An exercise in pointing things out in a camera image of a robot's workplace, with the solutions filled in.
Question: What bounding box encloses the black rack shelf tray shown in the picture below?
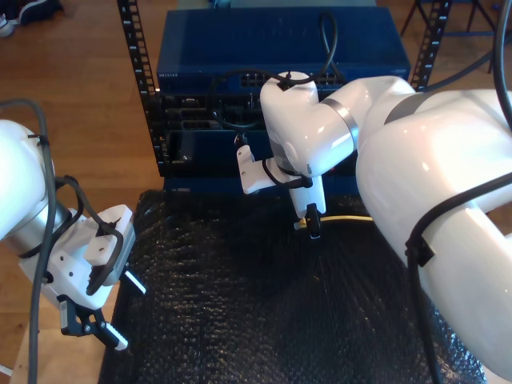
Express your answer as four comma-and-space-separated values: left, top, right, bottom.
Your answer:
166, 128, 361, 179

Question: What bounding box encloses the dark sneaker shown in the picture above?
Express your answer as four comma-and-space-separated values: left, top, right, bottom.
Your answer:
18, 0, 65, 26

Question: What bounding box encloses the blue network switch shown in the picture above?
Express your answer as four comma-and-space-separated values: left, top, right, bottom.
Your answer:
155, 8, 412, 94

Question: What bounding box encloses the black bubble wrap mat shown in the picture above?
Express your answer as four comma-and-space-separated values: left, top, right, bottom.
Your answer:
98, 188, 487, 384

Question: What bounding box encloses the black rack server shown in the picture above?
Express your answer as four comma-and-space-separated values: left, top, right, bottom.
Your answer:
159, 91, 270, 133

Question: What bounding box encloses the yellow network cable clear plug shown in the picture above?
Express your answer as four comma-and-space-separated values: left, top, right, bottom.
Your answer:
294, 214, 375, 232

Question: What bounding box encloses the blue flat panel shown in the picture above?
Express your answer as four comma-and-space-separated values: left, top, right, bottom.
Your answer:
162, 175, 363, 197

